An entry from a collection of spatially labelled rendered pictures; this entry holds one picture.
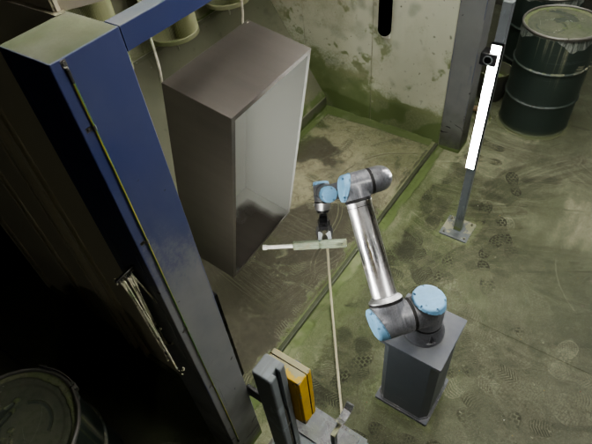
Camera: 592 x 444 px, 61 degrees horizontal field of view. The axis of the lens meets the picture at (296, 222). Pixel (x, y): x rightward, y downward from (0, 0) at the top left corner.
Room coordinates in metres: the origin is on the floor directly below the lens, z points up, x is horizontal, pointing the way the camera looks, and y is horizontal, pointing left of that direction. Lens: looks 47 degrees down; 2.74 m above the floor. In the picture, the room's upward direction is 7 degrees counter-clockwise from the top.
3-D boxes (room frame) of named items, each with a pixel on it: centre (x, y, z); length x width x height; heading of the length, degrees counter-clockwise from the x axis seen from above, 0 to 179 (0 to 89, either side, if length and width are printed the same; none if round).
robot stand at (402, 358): (1.19, -0.53, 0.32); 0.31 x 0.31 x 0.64; 50
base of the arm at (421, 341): (1.19, -0.53, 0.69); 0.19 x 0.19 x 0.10
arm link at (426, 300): (1.19, -0.52, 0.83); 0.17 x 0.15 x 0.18; 102
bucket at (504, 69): (3.89, -1.94, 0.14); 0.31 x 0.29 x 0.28; 140
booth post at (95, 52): (1.04, 0.45, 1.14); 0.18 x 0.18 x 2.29; 50
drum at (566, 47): (3.47, -2.17, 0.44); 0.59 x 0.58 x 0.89; 155
